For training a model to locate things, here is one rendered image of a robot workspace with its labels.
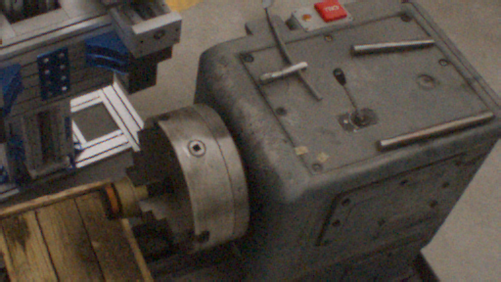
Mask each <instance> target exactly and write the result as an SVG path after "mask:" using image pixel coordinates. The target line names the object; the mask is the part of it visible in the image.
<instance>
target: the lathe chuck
mask: <svg viewBox="0 0 501 282"><path fill-rule="evenodd" d="M159 117H167V118H169V120H160V121H159V134H160V139H161V144H162V149H163V155H164V160H165V166H166V170H167V172H168V174H167V175H169V177H170V179H171V182H172V185H173V189H174V196H175V198H176V200H177V202H178V203H179V205H180V207H181V209H182V211H183V212H184V214H185V216H186V218H187V220H188V222H189V224H190V226H191V228H192V230H193V232H194V233H195V234H196V235H198V234H202V231H205V230H207V239H206V240H205V241H204V242H201V243H200V242H197V243H193V241H192V239H191V238H190V239H186V240H184V241H181V242H178V243H175V244H176V246H177V247H178V248H179V249H180V250H181V251H182V252H184V253H186V254H191V253H194V252H197V251H201V250H204V249H207V248H210V247H213V246H216V245H219V244H222V243H225V242H228V241H229V240H230V239H231V237H232V235H233V232H234V226H235V208H234V200H233V193H232V187H231V183H230V179H229V175H228V171H227V168H226V165H225V162H224V160H223V157H222V154H221V152H220V149H219V147H218V144H217V142H216V140H215V138H214V136H213V134H212V132H211V130H210V127H209V126H208V124H207V123H206V121H205V119H204V118H203V117H202V116H201V114H200V113H199V112H198V111H195V110H194V109H192V108H191V107H183V108H179V109H176V110H172V111H168V112H164V113H161V114H157V115H153V116H150V117H147V119H146V120H145V122H144V126H143V129H147V127H151V126H155V124H154V121H153V119H156V118H159ZM194 141H199V142H201V143H203V144H204V146H205V152H204V153H203V154H202V155H200V156H195V155H193V154H191V153H190V152H189V149H188V146H189V144H190V143H191V142H194Z"/></svg>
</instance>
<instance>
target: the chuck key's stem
mask: <svg viewBox="0 0 501 282"><path fill-rule="evenodd" d="M306 69H307V65H306V63H305V62H300V63H297V64H294V65H291V66H288V67H285V68H282V69H279V71H276V72H273V73H271V72H270V73H268V74H264V75H261V76H259V77H258V82H259V83H260V84H263V83H267V82H270V81H273V79H276V78H279V77H282V78H285V77H288V76H291V75H294V74H297V71H298V70H302V71H306Z"/></svg>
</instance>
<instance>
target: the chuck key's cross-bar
mask: <svg viewBox="0 0 501 282"><path fill-rule="evenodd" d="M264 11H265V13H266V16H267V18H268V20H269V22H270V24H271V25H272V27H273V30H274V32H275V35H276V37H277V39H278V42H279V44H280V47H281V49H282V52H283V54H284V56H285V59H286V60H287V61H288V62H289V64H290V65H294V64H296V62H295V61H294V60H293V59H292V57H291V55H290V54H289V52H288V50H287V47H286V45H285V42H284V40H283V38H282V35H281V33H280V30H279V28H278V26H277V24H276V22H275V19H274V17H273V14H271V12H270V9H269V7H267V8H265V9H264ZM297 74H298V75H299V76H300V78H301V79H302V80H303V81H304V83H305V84H306V85H307V86H308V88H309V89H310V90H311V91H312V93H313V94H314V95H315V96H316V98H317V99H318V100H319V101H321V100H323V96H322V95H321V93H320V92H319V91H318V90H317V88H316V87H315V86H314V85H313V84H312V82H311V81H310V80H309V79H308V77H307V76H306V75H305V74H304V72H303V71H302V70H298V71H297Z"/></svg>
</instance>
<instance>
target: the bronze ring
mask: <svg viewBox="0 0 501 282"><path fill-rule="evenodd" d="M100 199H101V203H102V207H103V210H104V213H105V215H106V217H107V219H108V221H112V220H117V219H119V218H121V219H126V218H129V217H132V216H135V217H140V215H141V209H140V203H139V202H141V201H144V200H148V199H150V197H149V192H148V189H147V186H146V184H145V182H143V183H140V184H137V185H133V184H132V182H131V180H130V178H129V177H128V176H127V175H125V176H123V179H119V180H117V181H113V182H112V183H111V186H110V185H106V186H104V187H101V188H100Z"/></svg>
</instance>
